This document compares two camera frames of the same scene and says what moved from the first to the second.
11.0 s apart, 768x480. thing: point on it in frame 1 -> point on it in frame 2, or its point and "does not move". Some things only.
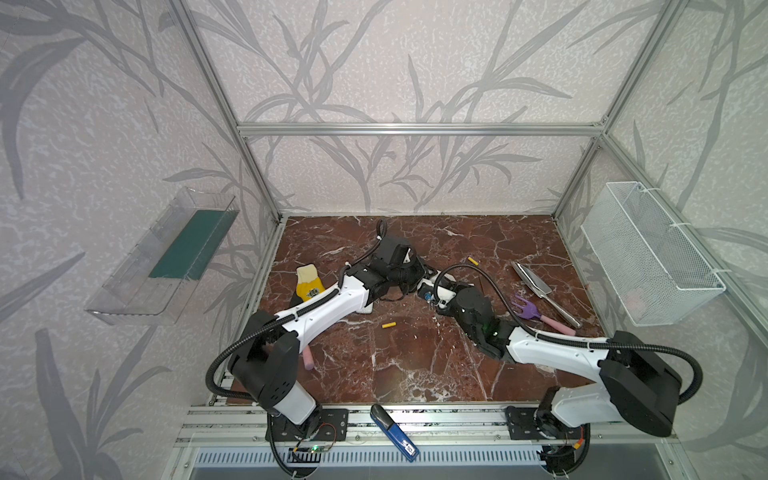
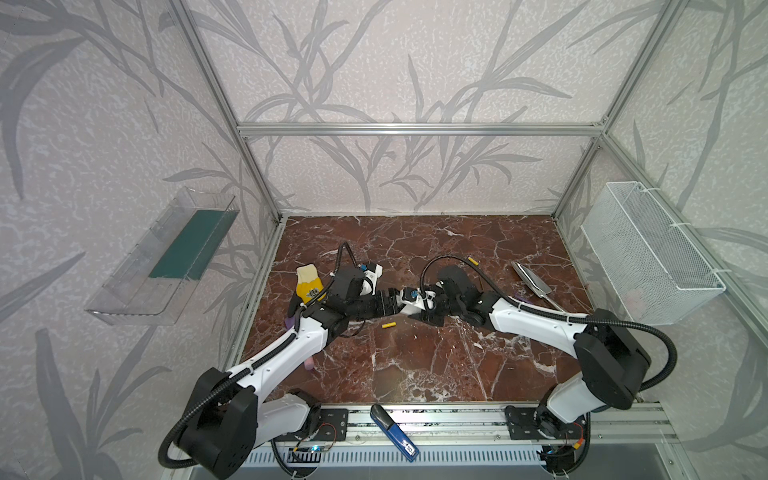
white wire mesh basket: (651, 270) does not move
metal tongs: (541, 290) does not move
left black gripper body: (405, 278) -> (383, 302)
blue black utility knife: (400, 439) does not move
